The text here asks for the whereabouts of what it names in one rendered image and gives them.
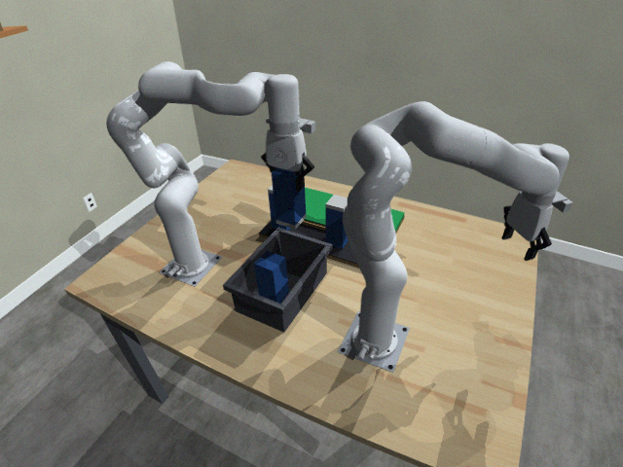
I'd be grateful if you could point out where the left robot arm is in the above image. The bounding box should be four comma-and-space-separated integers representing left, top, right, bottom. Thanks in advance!
106, 61, 315, 277

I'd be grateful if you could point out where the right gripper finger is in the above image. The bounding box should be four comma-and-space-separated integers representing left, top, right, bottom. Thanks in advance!
502, 206, 515, 239
524, 228, 552, 261

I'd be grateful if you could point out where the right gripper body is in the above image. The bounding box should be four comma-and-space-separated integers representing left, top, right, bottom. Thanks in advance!
506, 191, 553, 241

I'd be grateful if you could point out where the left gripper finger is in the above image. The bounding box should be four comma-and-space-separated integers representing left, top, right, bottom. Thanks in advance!
295, 154, 314, 192
261, 153, 276, 172

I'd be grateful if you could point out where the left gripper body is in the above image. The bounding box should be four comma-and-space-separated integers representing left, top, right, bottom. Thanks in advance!
266, 129, 307, 171

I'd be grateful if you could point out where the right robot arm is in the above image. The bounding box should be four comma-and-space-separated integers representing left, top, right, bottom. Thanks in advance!
343, 101, 573, 361

